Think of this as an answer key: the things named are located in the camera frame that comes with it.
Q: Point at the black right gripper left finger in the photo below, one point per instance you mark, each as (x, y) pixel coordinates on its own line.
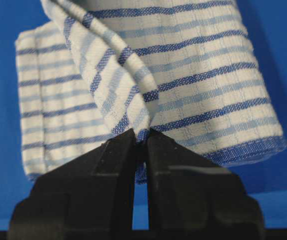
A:
(88, 198)

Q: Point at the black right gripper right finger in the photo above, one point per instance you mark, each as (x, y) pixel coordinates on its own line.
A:
(192, 198)

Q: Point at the white blue striped towel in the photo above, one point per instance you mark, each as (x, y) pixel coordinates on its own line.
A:
(185, 68)

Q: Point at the blue table cloth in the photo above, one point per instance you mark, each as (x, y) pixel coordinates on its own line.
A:
(266, 23)

